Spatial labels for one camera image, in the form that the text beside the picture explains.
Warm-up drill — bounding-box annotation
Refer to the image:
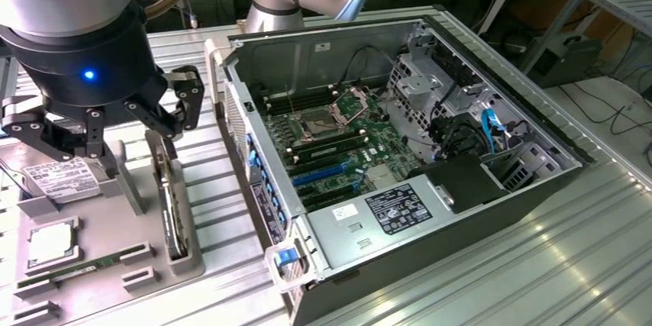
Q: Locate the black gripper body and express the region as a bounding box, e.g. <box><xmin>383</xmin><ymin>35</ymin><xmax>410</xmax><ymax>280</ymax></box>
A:
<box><xmin>0</xmin><ymin>1</ymin><xmax>170</xmax><ymax>119</ymax></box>

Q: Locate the hard disk with white label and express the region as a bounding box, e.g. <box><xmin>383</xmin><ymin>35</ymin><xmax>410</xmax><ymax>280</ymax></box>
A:
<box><xmin>0</xmin><ymin>145</ymin><xmax>111</xmax><ymax>205</ymax></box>

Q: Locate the socket locking lever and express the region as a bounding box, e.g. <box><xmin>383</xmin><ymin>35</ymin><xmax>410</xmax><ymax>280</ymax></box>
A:
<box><xmin>286</xmin><ymin>84</ymin><xmax>309</xmax><ymax>140</ymax></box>

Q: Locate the black RAM slot bank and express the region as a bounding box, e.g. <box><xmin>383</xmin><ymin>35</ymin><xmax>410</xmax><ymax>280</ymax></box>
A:
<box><xmin>262</xmin><ymin>89</ymin><xmax>338</xmax><ymax>116</ymax></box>

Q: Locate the CPU socket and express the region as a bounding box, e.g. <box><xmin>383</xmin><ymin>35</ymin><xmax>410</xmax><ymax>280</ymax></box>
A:
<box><xmin>298</xmin><ymin>111</ymin><xmax>338</xmax><ymax>140</ymax></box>

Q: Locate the silver CPU chip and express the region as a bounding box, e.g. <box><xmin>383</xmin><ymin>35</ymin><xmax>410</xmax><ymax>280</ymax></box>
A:
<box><xmin>26</xmin><ymin>222</ymin><xmax>75</xmax><ymax>263</ymax></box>

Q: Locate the grey parts rack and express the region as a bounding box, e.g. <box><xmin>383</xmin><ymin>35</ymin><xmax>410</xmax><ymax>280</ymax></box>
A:
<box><xmin>0</xmin><ymin>137</ymin><xmax>205</xmax><ymax>326</ymax></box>

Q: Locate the installed black RAM stick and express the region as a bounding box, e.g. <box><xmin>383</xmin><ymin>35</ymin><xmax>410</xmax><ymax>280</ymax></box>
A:
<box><xmin>286</xmin><ymin>131</ymin><xmax>369</xmax><ymax>164</ymax></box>

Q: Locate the open metal socket cover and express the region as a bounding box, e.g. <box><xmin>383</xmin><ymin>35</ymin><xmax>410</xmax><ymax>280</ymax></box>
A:
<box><xmin>329</xmin><ymin>86</ymin><xmax>382</xmax><ymax>121</ymax></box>

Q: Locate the green RAM stick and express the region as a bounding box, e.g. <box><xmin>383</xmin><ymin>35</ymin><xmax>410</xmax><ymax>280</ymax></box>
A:
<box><xmin>15</xmin><ymin>244</ymin><xmax>142</xmax><ymax>289</ymax></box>

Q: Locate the blue expansion slot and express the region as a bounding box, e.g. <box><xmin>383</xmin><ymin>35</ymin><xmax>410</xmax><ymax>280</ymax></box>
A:
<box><xmin>291</xmin><ymin>163</ymin><xmax>347</xmax><ymax>186</ymax></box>

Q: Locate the black expansion slot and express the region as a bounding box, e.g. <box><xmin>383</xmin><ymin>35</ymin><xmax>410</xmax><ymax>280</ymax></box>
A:
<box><xmin>295</xmin><ymin>179</ymin><xmax>369</xmax><ymax>209</ymax></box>

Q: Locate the green motherboard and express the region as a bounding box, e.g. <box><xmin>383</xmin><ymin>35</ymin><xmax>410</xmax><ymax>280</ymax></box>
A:
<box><xmin>262</xmin><ymin>84</ymin><xmax>425</xmax><ymax>213</ymax></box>

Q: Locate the silver chipset heat sink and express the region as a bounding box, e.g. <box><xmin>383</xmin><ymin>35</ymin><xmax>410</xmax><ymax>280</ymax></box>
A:
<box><xmin>362</xmin><ymin>165</ymin><xmax>409</xmax><ymax>190</ymax></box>

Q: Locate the silver metal disk bay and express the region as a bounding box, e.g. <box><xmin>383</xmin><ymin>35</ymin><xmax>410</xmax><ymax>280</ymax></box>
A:
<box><xmin>383</xmin><ymin>22</ymin><xmax>490</xmax><ymax>133</ymax></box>

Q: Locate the silver power supply unit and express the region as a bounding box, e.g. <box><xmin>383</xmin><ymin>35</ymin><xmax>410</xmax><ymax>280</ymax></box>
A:
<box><xmin>303</xmin><ymin>172</ymin><xmax>455</xmax><ymax>270</ymax></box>

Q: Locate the black plastic air shroud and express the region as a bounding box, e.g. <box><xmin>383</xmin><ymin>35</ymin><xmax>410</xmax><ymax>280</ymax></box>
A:
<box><xmin>406</xmin><ymin>153</ymin><xmax>511</xmax><ymax>215</ymax></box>

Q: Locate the open black PC case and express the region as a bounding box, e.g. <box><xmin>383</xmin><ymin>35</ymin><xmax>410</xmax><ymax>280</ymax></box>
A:
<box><xmin>202</xmin><ymin>4</ymin><xmax>597</xmax><ymax>326</ymax></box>

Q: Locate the black box device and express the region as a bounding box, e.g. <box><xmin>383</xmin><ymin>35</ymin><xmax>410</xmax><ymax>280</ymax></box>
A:
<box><xmin>527</xmin><ymin>31</ymin><xmax>602</xmax><ymax>89</ymax></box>

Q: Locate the metal slat side table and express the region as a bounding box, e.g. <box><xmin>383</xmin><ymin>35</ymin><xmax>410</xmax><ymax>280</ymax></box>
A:
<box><xmin>558</xmin><ymin>0</ymin><xmax>652</xmax><ymax>76</ymax></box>

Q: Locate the thin black wire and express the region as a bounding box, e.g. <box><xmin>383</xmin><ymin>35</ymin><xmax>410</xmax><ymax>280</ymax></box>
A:
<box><xmin>342</xmin><ymin>46</ymin><xmax>397</xmax><ymax>87</ymax></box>

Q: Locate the black power wire bundle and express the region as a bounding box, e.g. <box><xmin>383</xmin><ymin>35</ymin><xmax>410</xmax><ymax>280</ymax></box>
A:
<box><xmin>425</xmin><ymin>111</ymin><xmax>490</xmax><ymax>163</ymax></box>

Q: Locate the blue SATA wire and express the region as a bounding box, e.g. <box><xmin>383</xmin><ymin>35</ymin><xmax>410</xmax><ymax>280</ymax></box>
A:
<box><xmin>477</xmin><ymin>107</ymin><xmax>511</xmax><ymax>152</ymax></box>

